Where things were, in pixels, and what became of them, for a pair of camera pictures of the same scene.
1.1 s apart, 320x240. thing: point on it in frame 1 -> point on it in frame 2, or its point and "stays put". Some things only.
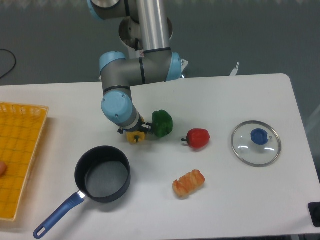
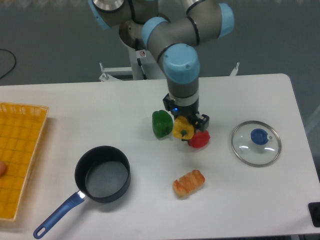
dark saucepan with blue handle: (102, 174) stays put
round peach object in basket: (3, 168) stays put
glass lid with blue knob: (256, 144) stays put
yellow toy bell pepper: (135, 136) -> (182, 129)
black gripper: (141, 126) -> (190, 111)
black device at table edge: (314, 209) stays put
